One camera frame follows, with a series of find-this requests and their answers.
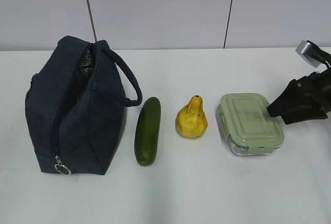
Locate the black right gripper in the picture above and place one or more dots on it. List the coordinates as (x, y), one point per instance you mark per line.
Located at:
(305, 99)

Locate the green lidded glass container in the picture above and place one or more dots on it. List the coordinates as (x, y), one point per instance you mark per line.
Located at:
(247, 126)

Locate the yellow pear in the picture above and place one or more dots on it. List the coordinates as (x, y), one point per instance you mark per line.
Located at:
(191, 121)

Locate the green cucumber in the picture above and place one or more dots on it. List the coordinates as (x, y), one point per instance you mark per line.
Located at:
(147, 132)

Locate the dark blue lunch bag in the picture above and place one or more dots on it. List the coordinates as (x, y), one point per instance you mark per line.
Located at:
(75, 107)

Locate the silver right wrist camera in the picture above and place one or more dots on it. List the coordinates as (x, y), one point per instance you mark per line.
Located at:
(308, 52)

